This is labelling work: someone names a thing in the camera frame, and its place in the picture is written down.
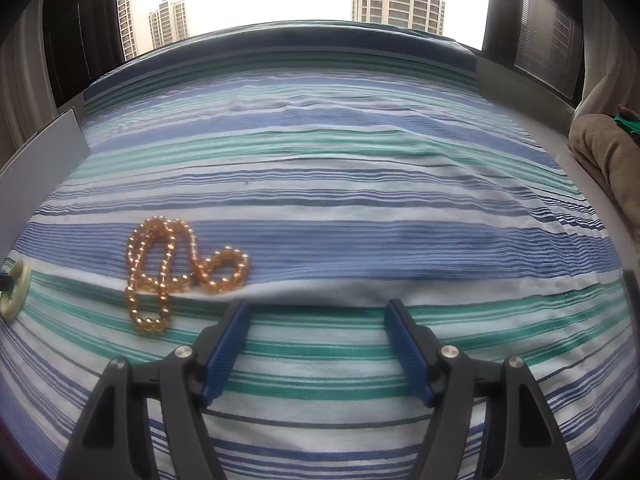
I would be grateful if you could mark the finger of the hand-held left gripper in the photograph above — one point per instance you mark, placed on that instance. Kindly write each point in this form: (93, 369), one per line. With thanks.
(4, 280)

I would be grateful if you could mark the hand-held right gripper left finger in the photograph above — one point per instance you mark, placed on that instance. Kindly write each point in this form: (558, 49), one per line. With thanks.
(229, 352)

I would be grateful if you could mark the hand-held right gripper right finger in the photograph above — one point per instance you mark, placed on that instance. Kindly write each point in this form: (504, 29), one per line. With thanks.
(411, 355)

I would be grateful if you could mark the pale green jade bangle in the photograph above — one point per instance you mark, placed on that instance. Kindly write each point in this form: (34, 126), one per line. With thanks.
(21, 271)

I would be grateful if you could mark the white cardboard box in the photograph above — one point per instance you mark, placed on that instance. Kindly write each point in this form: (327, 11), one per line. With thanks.
(45, 160)

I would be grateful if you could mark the striped blue green blanket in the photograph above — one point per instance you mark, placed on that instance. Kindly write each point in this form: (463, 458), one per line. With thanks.
(320, 185)

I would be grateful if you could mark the beige curtain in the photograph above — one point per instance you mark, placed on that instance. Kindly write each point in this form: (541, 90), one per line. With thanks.
(20, 75)

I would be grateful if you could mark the dark window blind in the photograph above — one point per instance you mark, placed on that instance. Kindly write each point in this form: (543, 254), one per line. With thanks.
(82, 45)
(547, 40)

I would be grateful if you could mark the brown folded cloth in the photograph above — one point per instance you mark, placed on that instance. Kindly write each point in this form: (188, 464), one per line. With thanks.
(607, 160)

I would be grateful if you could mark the narrow apartment building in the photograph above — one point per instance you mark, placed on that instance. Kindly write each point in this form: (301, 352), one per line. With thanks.
(170, 22)
(129, 22)

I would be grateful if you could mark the green cloth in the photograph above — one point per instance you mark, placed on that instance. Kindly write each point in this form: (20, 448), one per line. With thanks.
(629, 124)

